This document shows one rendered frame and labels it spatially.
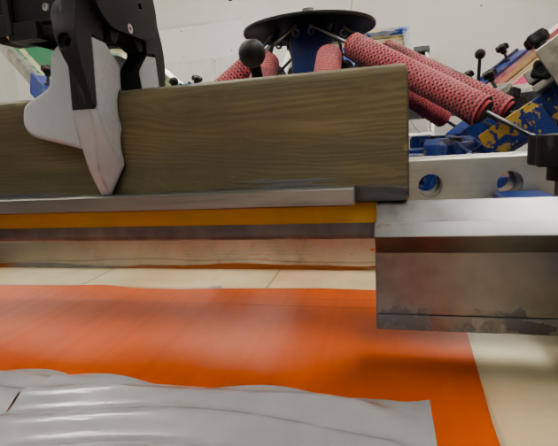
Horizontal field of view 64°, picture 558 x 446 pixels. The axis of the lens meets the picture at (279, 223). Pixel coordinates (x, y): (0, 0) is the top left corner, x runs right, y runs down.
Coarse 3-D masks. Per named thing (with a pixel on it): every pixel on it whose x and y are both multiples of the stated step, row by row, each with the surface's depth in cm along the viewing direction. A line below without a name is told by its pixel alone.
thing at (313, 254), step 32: (0, 256) 46; (32, 256) 45; (64, 256) 44; (96, 256) 43; (128, 256) 42; (160, 256) 42; (192, 256) 41; (224, 256) 40; (256, 256) 39; (288, 256) 39; (320, 256) 38; (352, 256) 37
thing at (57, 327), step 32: (0, 288) 39; (32, 288) 38; (64, 288) 38; (96, 288) 37; (128, 288) 36; (160, 288) 36; (0, 320) 31; (32, 320) 31; (64, 320) 30; (96, 320) 30; (128, 320) 30; (0, 352) 26; (32, 352) 26; (64, 352) 26
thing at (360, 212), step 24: (0, 216) 33; (24, 216) 32; (48, 216) 32; (72, 216) 31; (96, 216) 31; (120, 216) 30; (144, 216) 30; (168, 216) 30; (192, 216) 29; (216, 216) 29; (240, 216) 28; (264, 216) 28; (288, 216) 28; (312, 216) 27; (336, 216) 27; (360, 216) 27
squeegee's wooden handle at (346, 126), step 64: (0, 128) 30; (128, 128) 28; (192, 128) 27; (256, 128) 26; (320, 128) 25; (384, 128) 24; (0, 192) 31; (64, 192) 30; (128, 192) 29; (384, 192) 25
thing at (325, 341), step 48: (240, 288) 35; (288, 288) 34; (336, 288) 33; (144, 336) 27; (192, 336) 27; (240, 336) 26; (288, 336) 26; (336, 336) 25; (384, 336) 25; (432, 336) 25; (192, 384) 21; (240, 384) 21; (288, 384) 21; (336, 384) 21; (384, 384) 20; (432, 384) 20; (480, 384) 20; (480, 432) 17
